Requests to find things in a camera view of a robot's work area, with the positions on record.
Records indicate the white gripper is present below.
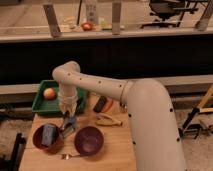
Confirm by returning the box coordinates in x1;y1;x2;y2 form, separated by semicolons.
58;93;78;131

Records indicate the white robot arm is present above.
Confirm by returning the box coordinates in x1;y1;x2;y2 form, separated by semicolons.
52;61;187;171

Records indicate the small metal cup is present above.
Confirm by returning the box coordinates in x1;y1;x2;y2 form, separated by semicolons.
119;104;127;113

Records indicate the blue sponge block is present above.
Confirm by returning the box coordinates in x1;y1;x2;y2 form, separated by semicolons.
42;124;56;146

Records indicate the purple bowl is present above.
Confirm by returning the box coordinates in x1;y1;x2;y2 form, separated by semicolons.
74;126;104;156

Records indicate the green plastic tray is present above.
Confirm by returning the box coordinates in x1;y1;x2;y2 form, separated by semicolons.
32;80;87;116

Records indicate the metal fork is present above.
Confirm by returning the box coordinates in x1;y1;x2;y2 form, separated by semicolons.
61;153;82;160

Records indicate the dark red bowl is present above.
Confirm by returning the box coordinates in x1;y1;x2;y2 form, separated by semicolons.
33;123;63;151

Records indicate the red yellow apple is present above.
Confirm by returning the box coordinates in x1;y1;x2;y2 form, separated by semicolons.
43;88;56;100

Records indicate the black orange eraser block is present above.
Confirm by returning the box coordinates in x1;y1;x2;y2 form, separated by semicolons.
93;96;113;113

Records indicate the red apple on shelf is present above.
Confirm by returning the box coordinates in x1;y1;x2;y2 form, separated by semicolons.
81;22;94;31

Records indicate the yellow black tool stand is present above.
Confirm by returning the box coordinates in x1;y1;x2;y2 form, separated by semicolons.
178;84;213;138

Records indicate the black office chair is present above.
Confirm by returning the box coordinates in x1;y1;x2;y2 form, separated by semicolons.
141;0;198;29

